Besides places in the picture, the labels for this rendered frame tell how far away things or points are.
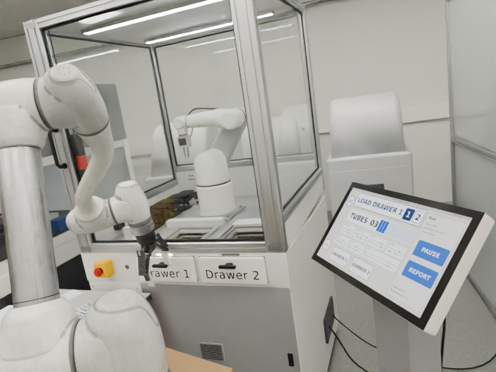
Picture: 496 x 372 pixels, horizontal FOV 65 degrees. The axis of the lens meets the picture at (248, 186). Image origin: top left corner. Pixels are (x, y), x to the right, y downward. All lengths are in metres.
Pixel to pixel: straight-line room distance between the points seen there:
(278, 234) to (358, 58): 3.38
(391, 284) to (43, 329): 0.85
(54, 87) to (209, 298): 1.08
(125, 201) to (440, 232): 1.03
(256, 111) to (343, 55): 3.29
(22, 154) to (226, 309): 1.04
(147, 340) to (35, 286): 0.29
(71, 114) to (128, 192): 0.49
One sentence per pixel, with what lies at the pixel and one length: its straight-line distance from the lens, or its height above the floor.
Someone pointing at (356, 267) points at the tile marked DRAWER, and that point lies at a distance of 1.24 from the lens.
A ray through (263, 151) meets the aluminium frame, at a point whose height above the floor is 1.34.
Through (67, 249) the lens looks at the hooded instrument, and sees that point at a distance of 2.46.
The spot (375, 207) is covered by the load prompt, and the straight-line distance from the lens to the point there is 1.29.
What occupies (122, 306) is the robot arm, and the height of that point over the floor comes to 1.12.
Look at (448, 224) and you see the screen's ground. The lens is 1.10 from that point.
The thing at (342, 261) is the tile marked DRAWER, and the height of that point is 1.00.
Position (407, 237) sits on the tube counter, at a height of 1.11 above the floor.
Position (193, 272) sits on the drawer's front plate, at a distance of 1.70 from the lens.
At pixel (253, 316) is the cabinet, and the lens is 1.71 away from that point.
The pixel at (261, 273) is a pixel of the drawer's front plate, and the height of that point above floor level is 0.87.
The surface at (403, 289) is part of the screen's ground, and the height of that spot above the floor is 1.01.
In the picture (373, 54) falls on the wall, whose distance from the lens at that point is 4.67.
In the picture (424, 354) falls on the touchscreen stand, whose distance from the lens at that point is 1.37.
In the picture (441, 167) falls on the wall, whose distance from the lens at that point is 4.86.
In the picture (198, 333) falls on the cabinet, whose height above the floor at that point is 0.56.
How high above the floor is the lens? 1.53
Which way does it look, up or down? 12 degrees down
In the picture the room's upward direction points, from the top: 9 degrees counter-clockwise
